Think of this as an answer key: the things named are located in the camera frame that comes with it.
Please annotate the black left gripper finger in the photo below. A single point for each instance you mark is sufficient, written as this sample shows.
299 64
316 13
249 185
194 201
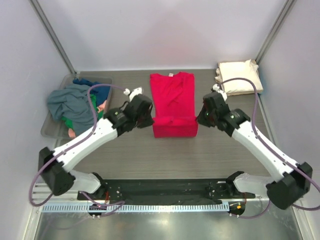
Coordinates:
144 122
146 108

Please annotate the grey blue t-shirt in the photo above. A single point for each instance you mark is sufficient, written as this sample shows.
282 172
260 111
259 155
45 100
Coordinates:
57 99

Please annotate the right aluminium frame post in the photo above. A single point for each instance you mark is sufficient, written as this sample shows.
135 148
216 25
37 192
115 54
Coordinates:
275 29

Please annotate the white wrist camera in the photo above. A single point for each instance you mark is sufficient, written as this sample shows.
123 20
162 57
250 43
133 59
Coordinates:
217 88
132 93

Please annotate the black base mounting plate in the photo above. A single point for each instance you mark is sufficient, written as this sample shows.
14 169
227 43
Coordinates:
169 192

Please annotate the white slotted cable duct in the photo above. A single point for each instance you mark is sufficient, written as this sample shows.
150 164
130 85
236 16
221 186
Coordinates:
88 207

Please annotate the green t-shirt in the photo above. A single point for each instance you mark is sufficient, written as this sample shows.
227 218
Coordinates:
93 107

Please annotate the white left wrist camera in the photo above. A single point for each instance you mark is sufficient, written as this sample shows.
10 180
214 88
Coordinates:
132 93

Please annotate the left aluminium frame post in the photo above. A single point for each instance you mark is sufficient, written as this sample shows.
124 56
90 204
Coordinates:
52 35

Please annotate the magenta red t-shirt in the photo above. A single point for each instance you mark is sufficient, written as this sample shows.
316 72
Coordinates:
174 101

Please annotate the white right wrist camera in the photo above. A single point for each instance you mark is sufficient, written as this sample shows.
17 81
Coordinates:
217 88

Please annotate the dark blue t-shirt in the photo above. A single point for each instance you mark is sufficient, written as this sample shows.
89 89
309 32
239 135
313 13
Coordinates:
101 93

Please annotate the folded beige t-shirt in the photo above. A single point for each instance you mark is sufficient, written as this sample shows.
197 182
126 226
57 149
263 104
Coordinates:
237 94

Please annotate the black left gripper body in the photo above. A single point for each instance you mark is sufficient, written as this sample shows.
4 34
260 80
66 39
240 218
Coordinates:
140 116

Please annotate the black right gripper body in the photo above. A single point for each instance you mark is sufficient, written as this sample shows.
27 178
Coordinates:
211 114

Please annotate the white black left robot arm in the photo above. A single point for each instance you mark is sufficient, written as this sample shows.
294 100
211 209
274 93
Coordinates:
57 166

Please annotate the aluminium frame post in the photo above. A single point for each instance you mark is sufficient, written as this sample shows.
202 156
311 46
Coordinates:
275 29
52 35

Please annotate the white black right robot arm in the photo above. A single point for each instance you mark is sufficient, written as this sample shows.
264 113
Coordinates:
287 182

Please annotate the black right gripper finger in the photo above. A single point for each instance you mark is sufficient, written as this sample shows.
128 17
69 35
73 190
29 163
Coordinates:
208 122
202 116

